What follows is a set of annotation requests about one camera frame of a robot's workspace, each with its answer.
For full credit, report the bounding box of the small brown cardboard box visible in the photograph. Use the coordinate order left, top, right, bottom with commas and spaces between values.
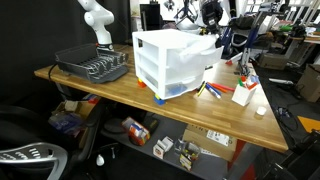
257, 52, 288, 71

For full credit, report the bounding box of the orange marker in holder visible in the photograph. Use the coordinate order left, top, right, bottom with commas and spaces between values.
246, 81, 260, 91

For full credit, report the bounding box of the gray plastic dish rack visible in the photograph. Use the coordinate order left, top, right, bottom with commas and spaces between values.
54, 42, 130, 85

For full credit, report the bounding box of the blue yellow toy block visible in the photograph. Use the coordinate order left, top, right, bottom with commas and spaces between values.
153, 93, 167, 106

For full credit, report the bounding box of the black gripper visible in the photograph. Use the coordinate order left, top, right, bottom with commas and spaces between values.
200, 0, 224, 37

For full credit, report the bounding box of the open white plastic drawer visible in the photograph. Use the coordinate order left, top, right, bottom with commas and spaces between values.
165, 42, 225, 73

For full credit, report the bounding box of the black mesh office chair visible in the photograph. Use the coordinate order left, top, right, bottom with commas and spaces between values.
0, 99, 105, 180

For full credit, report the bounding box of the blue metal stand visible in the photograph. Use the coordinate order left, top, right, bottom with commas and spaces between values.
237, 13, 268, 77

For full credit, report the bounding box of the small box with bottles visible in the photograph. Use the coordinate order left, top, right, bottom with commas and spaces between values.
178, 141, 202, 172

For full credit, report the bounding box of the white plastic drawer unit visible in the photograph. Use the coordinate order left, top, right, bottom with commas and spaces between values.
131, 28, 214, 101

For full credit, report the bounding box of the orange yellow floor mat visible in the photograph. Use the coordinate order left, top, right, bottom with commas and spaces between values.
297, 115, 320, 134

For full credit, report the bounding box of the white square pen holder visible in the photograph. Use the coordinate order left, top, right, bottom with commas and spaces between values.
231, 81, 258, 108

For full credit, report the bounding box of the black monitor with stand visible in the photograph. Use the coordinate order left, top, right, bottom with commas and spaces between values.
139, 1, 165, 32

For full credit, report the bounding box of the blue marker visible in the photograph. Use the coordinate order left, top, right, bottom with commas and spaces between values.
204, 82, 222, 100

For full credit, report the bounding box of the pink marker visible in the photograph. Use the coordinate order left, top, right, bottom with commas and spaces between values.
214, 82, 236, 93

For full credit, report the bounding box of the small white open box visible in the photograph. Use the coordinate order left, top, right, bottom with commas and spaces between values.
152, 136, 175, 160

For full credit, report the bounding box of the colourful red white package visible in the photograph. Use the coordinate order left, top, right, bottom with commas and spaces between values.
121, 116, 152, 147

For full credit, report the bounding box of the yellow marker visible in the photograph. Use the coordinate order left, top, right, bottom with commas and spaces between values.
196, 83, 206, 98

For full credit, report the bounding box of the large cardboard box with label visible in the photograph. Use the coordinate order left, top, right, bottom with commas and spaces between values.
181, 124, 238, 163

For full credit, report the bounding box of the white spray can cap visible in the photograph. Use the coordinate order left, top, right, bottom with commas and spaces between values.
255, 105, 268, 117

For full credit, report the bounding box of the orange toy block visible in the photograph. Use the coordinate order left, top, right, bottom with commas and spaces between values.
136, 77, 148, 89

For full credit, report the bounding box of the open cardboard box with clutter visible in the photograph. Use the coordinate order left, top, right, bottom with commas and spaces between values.
48, 98, 102, 149

